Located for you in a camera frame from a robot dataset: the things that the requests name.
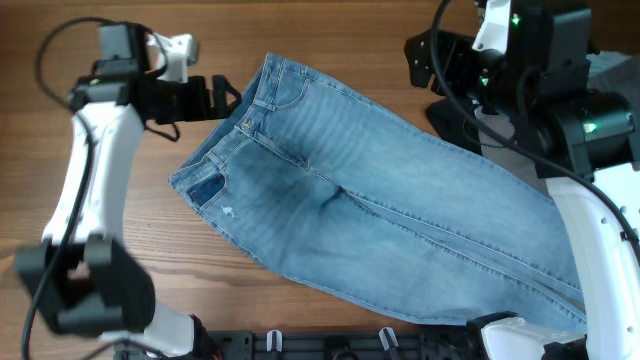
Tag light blue denim jeans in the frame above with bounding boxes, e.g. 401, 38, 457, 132
170, 54, 587, 332

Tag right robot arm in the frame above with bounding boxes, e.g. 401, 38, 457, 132
404, 1, 639, 359

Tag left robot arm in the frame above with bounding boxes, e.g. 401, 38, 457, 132
15, 18, 242, 359

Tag black garment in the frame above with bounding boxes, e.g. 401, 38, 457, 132
425, 98, 482, 155

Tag grey trousers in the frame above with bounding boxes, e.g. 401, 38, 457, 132
474, 51, 640, 196

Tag left black cable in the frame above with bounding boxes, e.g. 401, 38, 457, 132
19, 16, 181, 360

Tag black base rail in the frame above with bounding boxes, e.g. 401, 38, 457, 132
113, 327, 481, 360

